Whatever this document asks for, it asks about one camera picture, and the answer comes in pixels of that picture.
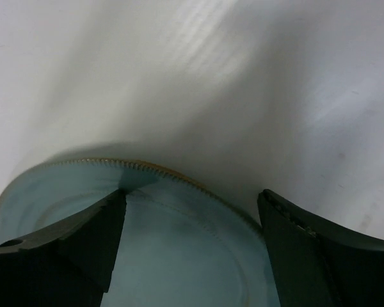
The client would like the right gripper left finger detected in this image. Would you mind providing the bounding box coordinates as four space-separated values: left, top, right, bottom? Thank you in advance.
0 190 126 306

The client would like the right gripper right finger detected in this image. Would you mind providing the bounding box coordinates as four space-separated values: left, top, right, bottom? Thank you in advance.
257 189 384 306

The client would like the light blue ceramic plate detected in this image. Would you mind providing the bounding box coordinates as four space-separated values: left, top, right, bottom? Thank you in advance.
0 159 280 306

